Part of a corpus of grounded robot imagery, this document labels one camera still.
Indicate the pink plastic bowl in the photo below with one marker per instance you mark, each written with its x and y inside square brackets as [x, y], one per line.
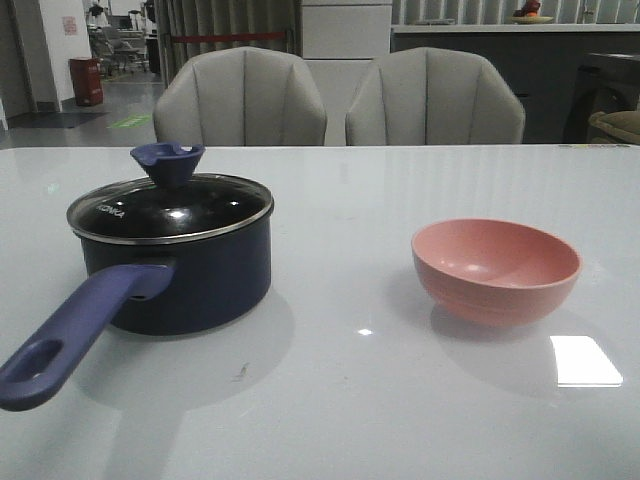
[494, 272]

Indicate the dark grey counter cabinet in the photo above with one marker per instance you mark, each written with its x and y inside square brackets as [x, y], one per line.
[539, 62]

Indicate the grey curtain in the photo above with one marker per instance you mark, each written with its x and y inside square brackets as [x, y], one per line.
[210, 17]

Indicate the white drawer cabinet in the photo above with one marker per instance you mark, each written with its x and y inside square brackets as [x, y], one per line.
[338, 39]

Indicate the fruit plate on counter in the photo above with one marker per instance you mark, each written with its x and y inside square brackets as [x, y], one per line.
[529, 14]

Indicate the right grey upholstered chair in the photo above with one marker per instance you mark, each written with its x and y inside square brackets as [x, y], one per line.
[433, 96]

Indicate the red barrier belt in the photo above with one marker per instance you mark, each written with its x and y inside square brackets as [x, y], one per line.
[237, 37]

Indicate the olive cushion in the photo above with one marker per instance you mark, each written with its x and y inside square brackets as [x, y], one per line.
[620, 127]

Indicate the grey upholstered chair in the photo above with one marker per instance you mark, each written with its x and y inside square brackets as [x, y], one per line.
[243, 96]
[433, 96]

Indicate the glass pot lid blue knob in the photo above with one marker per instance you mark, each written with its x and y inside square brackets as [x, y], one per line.
[172, 204]

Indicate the red trash bin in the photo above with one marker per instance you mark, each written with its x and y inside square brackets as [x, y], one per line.
[86, 80]

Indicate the dark blue saucepan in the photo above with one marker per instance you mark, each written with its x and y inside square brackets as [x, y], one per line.
[157, 290]

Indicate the left grey upholstered chair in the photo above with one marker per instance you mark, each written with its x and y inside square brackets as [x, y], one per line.
[243, 96]

